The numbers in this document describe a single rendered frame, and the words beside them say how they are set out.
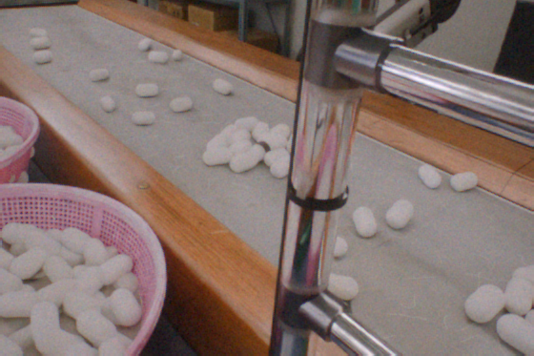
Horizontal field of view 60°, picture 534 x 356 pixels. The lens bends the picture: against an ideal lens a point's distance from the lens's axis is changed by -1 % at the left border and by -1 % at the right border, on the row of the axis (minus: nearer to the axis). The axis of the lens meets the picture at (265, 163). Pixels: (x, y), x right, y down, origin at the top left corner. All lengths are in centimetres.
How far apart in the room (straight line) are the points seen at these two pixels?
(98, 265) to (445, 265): 30
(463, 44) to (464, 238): 217
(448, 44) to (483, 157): 206
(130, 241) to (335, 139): 27
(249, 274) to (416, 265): 16
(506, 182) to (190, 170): 36
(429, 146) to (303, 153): 45
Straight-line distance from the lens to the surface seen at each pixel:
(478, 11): 258
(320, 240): 20
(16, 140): 63
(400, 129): 65
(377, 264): 42
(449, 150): 62
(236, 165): 52
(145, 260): 39
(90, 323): 36
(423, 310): 40
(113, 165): 50
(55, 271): 41
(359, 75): 16
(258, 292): 34
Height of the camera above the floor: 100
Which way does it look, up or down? 28 degrees down
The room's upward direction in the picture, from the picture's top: 5 degrees clockwise
